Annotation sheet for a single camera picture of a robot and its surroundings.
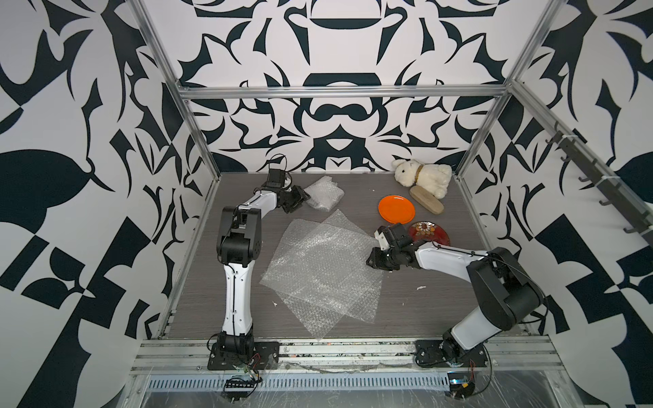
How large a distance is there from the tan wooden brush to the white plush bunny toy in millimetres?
12

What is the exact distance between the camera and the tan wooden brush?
3.53 ft

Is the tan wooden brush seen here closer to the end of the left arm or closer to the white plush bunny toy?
the white plush bunny toy

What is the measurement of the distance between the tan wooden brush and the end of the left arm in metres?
0.47

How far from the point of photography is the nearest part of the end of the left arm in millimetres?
887

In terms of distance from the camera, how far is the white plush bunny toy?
110 cm
